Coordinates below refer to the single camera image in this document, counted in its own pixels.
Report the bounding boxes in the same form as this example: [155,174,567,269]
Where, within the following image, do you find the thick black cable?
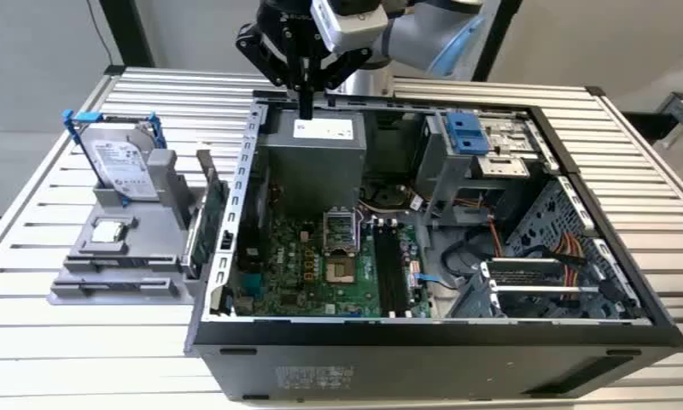
[438,225,494,285]

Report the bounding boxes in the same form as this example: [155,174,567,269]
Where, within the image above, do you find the green graphics card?
[180,147,231,281]

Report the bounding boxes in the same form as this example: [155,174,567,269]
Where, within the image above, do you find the silver CPU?
[89,220,128,245]

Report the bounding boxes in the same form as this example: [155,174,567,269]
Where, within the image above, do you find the black frame post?
[470,0,523,83]
[98,0,156,68]

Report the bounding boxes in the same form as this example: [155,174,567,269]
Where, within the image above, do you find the blue plastic drive latch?
[444,109,487,155]

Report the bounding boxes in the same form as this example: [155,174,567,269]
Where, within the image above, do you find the wire locking lever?
[350,211,366,256]

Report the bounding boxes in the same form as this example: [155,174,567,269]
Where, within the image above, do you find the green motherboard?
[231,213,434,319]

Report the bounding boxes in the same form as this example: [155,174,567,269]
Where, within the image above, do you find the grey metal drive cage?
[414,108,560,226]

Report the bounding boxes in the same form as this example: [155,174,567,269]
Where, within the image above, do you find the metal disk bay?
[447,255,602,319]

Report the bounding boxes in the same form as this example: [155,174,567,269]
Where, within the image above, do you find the CPU socket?
[323,254,358,286]

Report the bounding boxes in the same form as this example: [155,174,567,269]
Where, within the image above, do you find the orange red wire bundle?
[452,194,506,258]

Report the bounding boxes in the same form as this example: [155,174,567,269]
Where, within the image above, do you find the hard disk in blue carrier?
[59,109,168,210]

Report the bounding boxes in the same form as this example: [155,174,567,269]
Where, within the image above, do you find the yellow white wire bundle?
[356,182,434,215]

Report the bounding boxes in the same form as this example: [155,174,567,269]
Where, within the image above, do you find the grey parts rack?
[47,147,207,307]

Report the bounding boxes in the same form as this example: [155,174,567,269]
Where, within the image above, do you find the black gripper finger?
[234,24,307,121]
[303,46,375,121]

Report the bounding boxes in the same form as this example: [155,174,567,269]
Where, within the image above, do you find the metal socket cover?
[320,206,359,254]

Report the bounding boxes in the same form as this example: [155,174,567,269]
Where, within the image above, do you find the black case fan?
[238,170,271,275]

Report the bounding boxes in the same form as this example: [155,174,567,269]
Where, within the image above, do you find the black PC case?
[182,88,683,402]

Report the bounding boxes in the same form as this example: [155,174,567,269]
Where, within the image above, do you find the grey power supply unit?
[258,108,370,214]

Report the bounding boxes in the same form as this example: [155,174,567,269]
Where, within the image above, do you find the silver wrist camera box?
[310,0,388,53]

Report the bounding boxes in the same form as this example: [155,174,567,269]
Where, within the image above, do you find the orange yellow fanned wires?
[550,232,586,288]

